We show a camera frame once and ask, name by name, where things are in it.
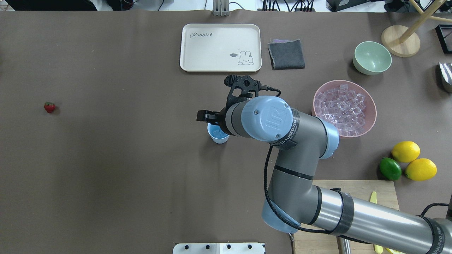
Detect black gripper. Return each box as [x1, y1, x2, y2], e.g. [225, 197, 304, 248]
[197, 108, 228, 131]

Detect clear ice cubes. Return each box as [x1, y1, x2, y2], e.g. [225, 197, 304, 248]
[314, 84, 368, 136]

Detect red strawberry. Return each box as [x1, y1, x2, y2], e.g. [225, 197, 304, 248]
[43, 102, 56, 114]

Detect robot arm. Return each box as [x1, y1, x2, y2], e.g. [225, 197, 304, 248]
[196, 96, 451, 254]

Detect light blue plastic cup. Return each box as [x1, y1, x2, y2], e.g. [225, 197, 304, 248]
[207, 123, 229, 144]

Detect cream rabbit tray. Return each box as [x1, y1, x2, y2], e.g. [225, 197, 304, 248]
[179, 24, 262, 72]

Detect folded grey cloth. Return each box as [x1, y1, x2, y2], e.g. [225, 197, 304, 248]
[268, 39, 306, 70]

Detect pink bowl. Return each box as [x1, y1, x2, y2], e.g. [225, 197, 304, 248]
[311, 80, 377, 139]

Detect wooden cutting board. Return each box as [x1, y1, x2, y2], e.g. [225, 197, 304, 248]
[292, 180, 400, 254]

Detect green bowl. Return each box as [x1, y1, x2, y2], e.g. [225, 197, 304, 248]
[352, 41, 392, 75]

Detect steel muddler black tip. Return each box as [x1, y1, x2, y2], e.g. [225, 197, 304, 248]
[337, 237, 351, 254]

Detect green lime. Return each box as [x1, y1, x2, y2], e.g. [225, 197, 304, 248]
[378, 157, 402, 181]

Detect yellow lemon upper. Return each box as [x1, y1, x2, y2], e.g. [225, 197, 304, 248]
[391, 140, 420, 163]

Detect yellow lemon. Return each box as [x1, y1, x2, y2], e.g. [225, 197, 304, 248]
[391, 140, 420, 163]
[405, 158, 437, 181]

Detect wooden mug tree stand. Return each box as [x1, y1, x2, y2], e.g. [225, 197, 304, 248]
[381, 0, 452, 58]

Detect yellow plastic knife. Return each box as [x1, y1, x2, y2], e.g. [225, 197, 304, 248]
[370, 191, 383, 254]

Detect yellow lemon lower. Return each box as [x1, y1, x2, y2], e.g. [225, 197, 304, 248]
[405, 158, 437, 181]

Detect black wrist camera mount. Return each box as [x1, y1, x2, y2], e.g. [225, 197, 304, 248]
[224, 74, 261, 108]

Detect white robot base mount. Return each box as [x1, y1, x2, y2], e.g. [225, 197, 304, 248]
[172, 242, 266, 254]

